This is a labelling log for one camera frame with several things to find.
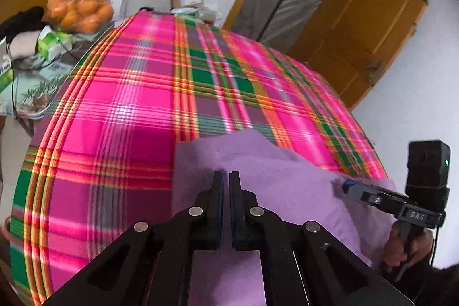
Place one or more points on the purple fleece sweater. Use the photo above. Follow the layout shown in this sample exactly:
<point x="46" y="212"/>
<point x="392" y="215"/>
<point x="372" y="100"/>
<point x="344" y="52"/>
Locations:
<point x="272" y="169"/>

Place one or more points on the grey parcel bags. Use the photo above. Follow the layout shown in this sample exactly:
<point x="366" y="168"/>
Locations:
<point x="200" y="15"/>

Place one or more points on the light green carton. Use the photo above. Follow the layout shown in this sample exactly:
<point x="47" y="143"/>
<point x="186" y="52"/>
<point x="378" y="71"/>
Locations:
<point x="53" y="42"/>

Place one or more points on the white cloth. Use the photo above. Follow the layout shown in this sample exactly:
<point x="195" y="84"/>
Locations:
<point x="25" y="46"/>

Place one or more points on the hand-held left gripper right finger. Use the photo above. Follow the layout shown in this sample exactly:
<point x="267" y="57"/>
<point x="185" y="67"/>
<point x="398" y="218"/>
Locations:
<point x="233" y="209"/>

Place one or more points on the person's right forearm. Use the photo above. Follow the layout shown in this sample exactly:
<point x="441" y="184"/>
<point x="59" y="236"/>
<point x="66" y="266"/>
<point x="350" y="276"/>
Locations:
<point x="441" y="284"/>

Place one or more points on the person's right hand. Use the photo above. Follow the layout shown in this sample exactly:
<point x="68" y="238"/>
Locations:
<point x="394" y="248"/>

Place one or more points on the glass side table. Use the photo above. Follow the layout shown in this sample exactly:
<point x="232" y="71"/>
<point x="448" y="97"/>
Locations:
<point x="43" y="91"/>

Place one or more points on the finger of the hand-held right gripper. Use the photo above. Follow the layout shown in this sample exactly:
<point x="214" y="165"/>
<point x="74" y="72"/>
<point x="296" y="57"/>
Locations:
<point x="353" y="186"/>

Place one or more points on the small white open box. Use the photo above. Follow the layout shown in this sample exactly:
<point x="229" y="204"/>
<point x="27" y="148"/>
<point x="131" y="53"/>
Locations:
<point x="120" y="3"/>

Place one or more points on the black cloth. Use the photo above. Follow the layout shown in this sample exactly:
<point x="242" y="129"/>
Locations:
<point x="21" y="21"/>

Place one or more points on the bag of oranges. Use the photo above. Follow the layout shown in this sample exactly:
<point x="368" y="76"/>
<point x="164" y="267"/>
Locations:
<point x="79" y="6"/>

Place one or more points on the wooden door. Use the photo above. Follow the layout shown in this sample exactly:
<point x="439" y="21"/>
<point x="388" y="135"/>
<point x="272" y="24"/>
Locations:
<point x="365" y="22"/>

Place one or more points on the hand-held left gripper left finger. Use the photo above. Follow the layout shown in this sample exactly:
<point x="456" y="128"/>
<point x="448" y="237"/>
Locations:
<point x="220" y="209"/>

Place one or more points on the pink plaid blanket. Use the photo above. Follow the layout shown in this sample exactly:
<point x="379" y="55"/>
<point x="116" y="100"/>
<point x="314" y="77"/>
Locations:
<point x="125" y="134"/>

